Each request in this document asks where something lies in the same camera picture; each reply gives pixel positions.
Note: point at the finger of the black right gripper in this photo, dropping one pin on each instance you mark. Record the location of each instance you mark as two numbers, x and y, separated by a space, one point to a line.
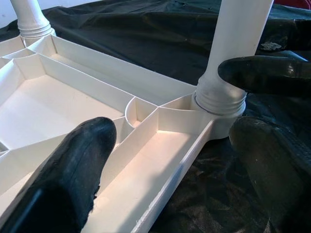
267 75

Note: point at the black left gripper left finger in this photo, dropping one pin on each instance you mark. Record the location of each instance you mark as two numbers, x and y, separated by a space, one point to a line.
68 174

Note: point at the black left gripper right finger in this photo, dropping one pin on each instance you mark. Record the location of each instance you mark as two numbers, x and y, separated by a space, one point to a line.
279 174

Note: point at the white plastic table leg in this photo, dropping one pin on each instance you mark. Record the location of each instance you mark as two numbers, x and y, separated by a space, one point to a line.
29 17
233 36

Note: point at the white plastic table top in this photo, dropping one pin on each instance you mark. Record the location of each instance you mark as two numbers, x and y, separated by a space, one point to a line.
60 104

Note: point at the black plastic table sheet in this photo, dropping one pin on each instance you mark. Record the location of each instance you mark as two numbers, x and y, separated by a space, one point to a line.
145 36

